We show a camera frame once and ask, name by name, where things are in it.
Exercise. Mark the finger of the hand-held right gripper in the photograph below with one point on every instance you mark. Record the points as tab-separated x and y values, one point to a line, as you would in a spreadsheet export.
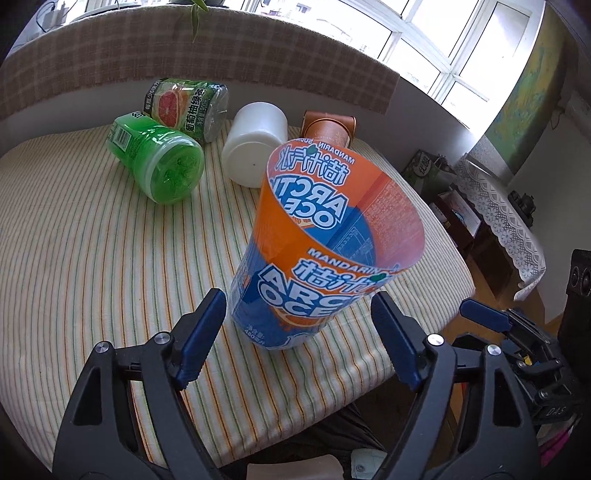
482	314

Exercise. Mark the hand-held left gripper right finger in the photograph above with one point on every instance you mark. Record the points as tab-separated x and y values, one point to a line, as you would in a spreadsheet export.
397	337

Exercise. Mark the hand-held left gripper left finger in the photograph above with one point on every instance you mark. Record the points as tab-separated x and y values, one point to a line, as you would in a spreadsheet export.
198	337

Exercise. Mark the orange blue Arctic Ocean bottle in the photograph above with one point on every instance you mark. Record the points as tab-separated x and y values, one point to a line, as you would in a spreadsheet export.
277	221

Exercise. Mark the white plastic cup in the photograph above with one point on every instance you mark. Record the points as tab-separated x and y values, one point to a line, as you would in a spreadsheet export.
251	138

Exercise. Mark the brown plastic cup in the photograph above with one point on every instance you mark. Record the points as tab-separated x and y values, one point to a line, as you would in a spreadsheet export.
330	127

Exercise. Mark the grapefruit print green cup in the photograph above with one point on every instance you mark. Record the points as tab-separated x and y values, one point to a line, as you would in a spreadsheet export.
184	106

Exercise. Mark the brown wooden cabinet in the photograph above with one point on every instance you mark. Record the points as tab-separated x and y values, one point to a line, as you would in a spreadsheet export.
480	244

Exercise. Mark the black speaker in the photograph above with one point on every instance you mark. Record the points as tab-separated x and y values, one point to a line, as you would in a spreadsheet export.
577	300

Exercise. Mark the lace-covered side table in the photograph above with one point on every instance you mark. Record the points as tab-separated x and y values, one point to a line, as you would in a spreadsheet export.
503	221

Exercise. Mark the dark teapot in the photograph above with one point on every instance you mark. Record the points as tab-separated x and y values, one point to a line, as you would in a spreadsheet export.
522	205

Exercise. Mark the striped tablecloth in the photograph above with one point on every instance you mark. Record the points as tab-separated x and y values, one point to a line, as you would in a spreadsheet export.
92	254

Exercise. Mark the green cardboard box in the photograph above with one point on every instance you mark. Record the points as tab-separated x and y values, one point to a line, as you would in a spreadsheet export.
425	170

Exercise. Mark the green plastic bottle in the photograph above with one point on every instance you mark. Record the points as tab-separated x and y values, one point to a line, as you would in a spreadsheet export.
138	147

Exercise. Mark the white framed window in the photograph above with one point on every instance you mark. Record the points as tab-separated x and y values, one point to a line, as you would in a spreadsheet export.
415	37

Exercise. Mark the brown plaid cloth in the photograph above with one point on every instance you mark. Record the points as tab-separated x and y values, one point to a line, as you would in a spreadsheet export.
92	60

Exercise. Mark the green plant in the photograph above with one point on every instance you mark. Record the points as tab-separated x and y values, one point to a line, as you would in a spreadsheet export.
197	14

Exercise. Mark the wall map poster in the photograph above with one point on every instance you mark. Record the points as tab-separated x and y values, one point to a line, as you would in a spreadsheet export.
531	92

